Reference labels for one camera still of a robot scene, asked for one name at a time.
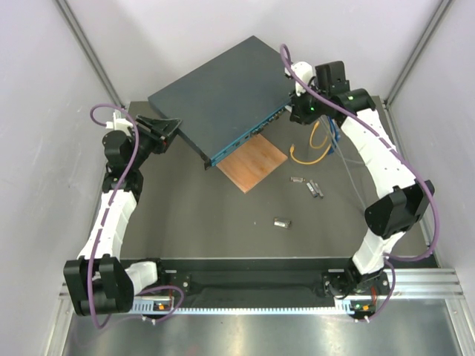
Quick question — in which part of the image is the silver transceiver module right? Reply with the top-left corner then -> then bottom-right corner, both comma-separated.
289,177 -> 306,183

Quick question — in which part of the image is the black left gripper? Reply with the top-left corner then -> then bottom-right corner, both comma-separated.
129,114 -> 182,169

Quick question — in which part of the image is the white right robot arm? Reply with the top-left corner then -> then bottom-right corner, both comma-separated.
284,61 -> 435,294

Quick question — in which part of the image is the blue ethernet cable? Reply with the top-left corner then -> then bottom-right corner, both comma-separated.
326,118 -> 341,155

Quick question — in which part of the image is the dark transceiver module pair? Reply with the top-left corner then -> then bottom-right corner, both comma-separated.
307,179 -> 324,199

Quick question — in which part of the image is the grey slotted cable duct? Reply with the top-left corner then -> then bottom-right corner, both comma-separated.
128,296 -> 376,316

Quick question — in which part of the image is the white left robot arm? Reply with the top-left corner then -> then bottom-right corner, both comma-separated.
63,115 -> 182,316

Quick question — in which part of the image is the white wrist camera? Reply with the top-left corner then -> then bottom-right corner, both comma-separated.
291,62 -> 315,96
105,110 -> 134,136

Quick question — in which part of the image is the dark blue network switch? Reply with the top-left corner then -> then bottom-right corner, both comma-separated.
148,36 -> 293,168

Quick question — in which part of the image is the grey ethernet cable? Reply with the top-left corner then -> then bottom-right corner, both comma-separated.
321,116 -> 368,208

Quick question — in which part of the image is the silver transceiver module bottom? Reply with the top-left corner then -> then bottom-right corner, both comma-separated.
273,217 -> 292,229

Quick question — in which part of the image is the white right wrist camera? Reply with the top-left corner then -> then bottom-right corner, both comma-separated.
291,62 -> 315,96

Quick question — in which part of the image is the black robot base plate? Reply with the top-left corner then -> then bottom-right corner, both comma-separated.
122,256 -> 405,307

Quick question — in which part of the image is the wooden board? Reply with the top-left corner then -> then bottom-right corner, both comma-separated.
217,134 -> 287,194

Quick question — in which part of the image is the silver transceiver module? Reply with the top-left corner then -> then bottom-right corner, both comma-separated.
273,217 -> 292,229
289,177 -> 306,183

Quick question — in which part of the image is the yellow ethernet cable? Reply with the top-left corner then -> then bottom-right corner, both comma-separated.
289,122 -> 333,165

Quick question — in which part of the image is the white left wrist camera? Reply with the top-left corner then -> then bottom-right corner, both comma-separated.
105,110 -> 134,136

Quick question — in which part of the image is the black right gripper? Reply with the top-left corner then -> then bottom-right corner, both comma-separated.
289,82 -> 330,126

